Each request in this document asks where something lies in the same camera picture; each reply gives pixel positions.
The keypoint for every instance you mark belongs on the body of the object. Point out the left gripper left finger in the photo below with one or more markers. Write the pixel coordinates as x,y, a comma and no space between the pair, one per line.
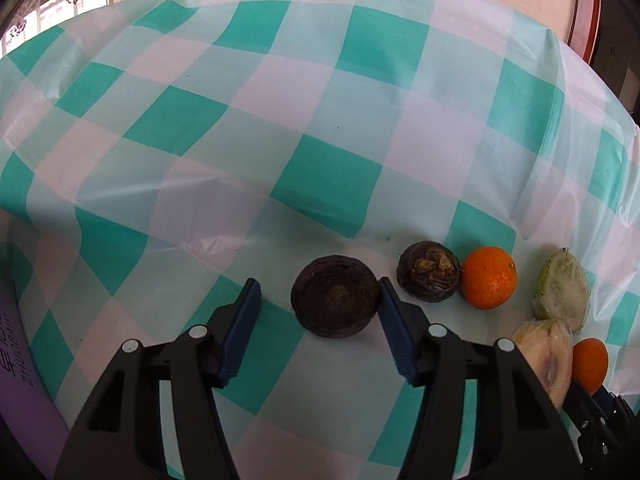
118,434

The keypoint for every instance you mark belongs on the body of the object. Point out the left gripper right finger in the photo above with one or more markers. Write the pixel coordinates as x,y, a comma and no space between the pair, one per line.
518,431

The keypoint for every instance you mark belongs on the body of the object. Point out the small orange mandarin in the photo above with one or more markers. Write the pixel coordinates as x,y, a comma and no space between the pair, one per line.
590,364

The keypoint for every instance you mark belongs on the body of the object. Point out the pale fruit half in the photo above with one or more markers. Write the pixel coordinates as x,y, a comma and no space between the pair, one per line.
547,346

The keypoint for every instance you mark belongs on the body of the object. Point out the green fruit half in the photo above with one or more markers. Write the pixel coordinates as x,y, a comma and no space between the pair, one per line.
561,291

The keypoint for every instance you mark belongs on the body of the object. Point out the dark water chestnut with sprout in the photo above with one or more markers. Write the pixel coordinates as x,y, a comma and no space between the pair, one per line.
428,271

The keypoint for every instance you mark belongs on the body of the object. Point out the large dark water chestnut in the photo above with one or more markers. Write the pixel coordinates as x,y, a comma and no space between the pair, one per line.
335,296

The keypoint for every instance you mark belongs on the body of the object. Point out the purple cardboard box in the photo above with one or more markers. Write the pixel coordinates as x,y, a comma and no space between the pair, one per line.
26,409

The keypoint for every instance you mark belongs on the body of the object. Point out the teal white checkered tablecloth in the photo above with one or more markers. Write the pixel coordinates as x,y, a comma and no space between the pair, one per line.
156,154

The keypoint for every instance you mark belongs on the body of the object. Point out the red-brown door frame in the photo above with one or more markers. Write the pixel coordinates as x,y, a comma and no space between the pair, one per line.
583,34

